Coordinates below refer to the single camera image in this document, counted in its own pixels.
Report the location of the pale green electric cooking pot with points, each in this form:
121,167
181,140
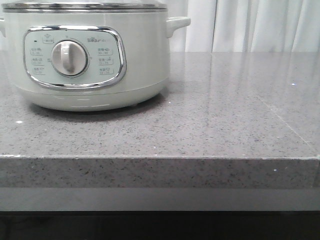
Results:
89,61

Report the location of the glass lid with steel rim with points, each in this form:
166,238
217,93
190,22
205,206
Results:
61,6

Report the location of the white pleated curtain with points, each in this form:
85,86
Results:
246,25

